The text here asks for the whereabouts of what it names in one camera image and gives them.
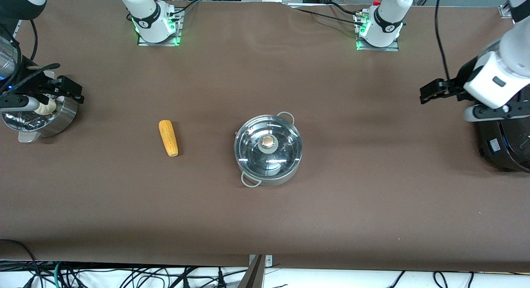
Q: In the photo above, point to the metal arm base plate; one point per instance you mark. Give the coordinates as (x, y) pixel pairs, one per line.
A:
(395, 47)
(176, 35)

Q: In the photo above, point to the silver metal saucepan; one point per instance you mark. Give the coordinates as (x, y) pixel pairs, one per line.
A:
(62, 118)

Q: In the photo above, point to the grey angled post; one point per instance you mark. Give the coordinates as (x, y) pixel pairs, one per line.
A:
(253, 275)

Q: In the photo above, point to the white corner bracket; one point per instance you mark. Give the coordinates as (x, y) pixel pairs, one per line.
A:
(505, 10)

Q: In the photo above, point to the black round container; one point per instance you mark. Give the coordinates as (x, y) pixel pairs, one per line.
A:
(503, 149)

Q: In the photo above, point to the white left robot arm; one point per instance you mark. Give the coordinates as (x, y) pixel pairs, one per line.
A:
(387, 21)

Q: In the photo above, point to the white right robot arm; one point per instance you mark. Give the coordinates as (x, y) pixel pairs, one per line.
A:
(149, 19)

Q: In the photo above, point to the brown table cover sheet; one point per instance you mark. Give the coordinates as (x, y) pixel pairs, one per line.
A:
(331, 217)

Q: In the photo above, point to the silver table edge bracket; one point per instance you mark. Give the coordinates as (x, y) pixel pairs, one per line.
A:
(269, 261)

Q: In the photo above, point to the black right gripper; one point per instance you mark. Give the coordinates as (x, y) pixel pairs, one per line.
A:
(41, 87)

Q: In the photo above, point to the yellow corn cob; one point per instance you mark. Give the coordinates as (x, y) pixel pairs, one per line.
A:
(168, 138)

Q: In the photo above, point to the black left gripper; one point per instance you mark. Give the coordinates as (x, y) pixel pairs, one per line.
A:
(452, 88)

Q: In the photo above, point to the glass lid with gold knob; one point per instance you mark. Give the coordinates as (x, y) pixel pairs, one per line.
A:
(256, 155)

